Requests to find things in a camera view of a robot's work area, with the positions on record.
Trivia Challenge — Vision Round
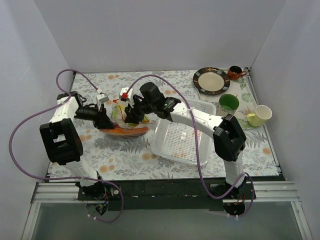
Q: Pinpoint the clear zip top bag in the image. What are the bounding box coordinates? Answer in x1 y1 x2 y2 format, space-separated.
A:
108 98 152 139

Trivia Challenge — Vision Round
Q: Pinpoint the fake green leaf vegetable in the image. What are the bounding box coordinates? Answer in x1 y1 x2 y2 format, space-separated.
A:
111 105 122 121

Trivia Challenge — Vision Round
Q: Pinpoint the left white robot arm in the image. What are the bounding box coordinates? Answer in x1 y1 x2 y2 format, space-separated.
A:
39 91 115 200

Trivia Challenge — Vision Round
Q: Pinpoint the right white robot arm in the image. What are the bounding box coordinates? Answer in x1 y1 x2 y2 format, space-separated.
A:
119 82 247 199

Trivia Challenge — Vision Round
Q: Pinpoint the fake orange red fruit slice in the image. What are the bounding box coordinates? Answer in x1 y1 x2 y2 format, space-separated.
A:
100 127 149 137

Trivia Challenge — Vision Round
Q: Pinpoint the floral table mat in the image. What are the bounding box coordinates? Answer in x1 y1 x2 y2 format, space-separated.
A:
47 69 281 181

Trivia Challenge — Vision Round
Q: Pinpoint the white plastic mesh basket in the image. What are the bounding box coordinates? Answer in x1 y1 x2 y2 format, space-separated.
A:
151 98 216 166

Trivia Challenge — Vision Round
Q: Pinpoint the striped rim ceramic plate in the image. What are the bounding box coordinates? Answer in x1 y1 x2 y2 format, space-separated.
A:
192 67 231 96

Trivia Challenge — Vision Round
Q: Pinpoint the green inside floral mug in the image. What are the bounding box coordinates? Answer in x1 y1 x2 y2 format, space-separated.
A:
216 94 240 117

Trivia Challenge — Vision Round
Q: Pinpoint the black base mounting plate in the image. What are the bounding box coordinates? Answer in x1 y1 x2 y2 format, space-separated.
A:
76 178 260 211

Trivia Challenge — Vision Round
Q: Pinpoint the small brown orange cup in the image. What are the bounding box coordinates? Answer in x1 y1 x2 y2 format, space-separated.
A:
227 65 248 81

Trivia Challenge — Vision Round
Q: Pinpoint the floral serving tray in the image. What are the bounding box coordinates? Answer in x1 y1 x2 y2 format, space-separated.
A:
198 76 257 130

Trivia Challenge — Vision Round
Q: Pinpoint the pale yellow green mug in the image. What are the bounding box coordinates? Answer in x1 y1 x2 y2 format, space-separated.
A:
246 105 273 128

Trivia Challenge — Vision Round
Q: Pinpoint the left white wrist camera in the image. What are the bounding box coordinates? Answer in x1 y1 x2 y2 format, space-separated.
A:
96 93 109 109

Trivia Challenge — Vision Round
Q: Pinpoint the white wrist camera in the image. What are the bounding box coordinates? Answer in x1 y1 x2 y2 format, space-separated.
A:
96 93 109 109
119 87 131 102

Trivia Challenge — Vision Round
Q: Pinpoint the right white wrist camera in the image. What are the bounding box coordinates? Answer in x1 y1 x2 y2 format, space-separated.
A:
119 87 131 102

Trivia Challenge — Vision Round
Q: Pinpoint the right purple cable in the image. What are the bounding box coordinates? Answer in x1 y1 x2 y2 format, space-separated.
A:
122 74 256 218

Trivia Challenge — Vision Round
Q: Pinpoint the purple cable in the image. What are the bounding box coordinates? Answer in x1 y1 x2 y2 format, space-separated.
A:
122 74 256 218
9 69 125 223

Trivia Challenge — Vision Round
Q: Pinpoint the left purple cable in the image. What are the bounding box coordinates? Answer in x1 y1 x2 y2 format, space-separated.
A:
9 69 125 223

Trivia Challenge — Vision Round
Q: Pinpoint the aluminium frame rail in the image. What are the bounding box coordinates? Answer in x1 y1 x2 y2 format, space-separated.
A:
31 181 301 203

